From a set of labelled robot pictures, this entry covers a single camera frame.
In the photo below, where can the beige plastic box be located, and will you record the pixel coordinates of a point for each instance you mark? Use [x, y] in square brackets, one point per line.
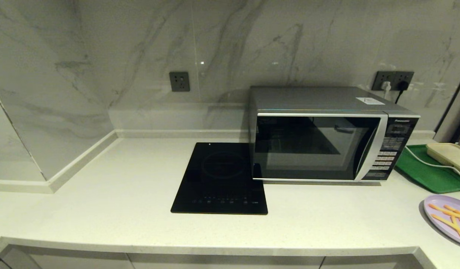
[450, 155]

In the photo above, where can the black induction cooktop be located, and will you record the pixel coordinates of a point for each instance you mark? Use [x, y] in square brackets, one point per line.
[218, 179]

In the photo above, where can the purple plate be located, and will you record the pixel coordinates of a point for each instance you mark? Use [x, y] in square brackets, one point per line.
[437, 228]

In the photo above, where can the green plastic tray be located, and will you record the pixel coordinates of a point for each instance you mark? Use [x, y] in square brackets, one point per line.
[420, 175]

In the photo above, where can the white paper sheet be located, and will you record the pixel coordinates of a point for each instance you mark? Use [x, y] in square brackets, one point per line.
[370, 101]

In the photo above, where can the white power plug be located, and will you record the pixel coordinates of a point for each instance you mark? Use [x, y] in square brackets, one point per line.
[386, 86]

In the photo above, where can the microwave door with dark glass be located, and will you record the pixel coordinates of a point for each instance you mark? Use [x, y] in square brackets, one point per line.
[308, 149]

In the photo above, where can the silver Panasonic microwave oven body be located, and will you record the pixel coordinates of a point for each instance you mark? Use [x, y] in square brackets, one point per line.
[308, 98]

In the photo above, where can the grey single wall socket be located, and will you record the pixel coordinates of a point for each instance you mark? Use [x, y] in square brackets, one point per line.
[179, 81]

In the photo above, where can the grey double wall socket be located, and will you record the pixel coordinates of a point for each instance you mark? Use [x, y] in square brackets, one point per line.
[394, 76]

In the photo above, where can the grey cabinet side panel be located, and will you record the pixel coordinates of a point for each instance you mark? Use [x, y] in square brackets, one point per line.
[13, 261]

